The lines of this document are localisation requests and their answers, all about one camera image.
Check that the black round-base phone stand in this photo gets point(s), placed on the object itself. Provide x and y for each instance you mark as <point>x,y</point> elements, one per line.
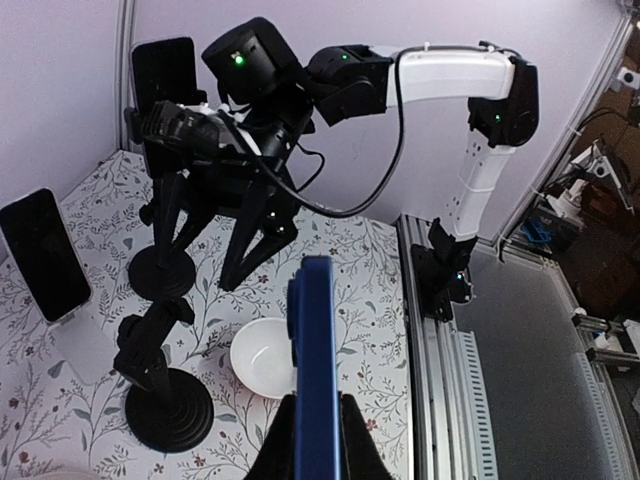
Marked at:
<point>168,410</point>

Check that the white bowl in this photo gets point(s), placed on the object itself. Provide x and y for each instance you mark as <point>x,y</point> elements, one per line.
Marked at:
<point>261,358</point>

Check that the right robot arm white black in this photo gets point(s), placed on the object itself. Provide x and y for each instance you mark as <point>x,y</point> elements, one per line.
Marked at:
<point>268,99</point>

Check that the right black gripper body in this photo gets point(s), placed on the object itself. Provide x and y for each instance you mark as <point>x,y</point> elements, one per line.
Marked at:
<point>221,181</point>

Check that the floral patterned table mat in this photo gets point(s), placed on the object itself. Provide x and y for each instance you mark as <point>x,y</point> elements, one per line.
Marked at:
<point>50,420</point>

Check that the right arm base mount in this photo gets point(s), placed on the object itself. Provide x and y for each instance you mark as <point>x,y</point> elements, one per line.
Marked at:
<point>435,269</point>

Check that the left aluminium frame post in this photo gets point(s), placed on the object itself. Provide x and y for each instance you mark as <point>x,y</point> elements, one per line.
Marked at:
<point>124,33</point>

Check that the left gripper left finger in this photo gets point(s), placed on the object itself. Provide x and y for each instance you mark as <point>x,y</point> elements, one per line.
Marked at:
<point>275,459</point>

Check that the blue-edged black phone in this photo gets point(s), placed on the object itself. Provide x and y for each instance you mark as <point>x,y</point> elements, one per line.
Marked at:
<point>311,328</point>

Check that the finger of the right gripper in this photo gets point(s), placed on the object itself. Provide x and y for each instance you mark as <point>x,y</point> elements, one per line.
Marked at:
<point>264,226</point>
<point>178,218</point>

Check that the white folding phone stand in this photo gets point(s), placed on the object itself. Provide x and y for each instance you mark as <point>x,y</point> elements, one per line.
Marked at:
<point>87,349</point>

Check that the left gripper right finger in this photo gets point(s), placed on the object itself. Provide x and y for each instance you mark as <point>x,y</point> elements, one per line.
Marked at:
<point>359,456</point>

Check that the front aluminium rail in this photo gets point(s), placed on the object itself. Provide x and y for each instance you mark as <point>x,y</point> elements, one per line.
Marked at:
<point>513,386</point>

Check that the purple-backed black phone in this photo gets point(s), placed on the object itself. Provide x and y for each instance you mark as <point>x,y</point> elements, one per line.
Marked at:
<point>164,70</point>

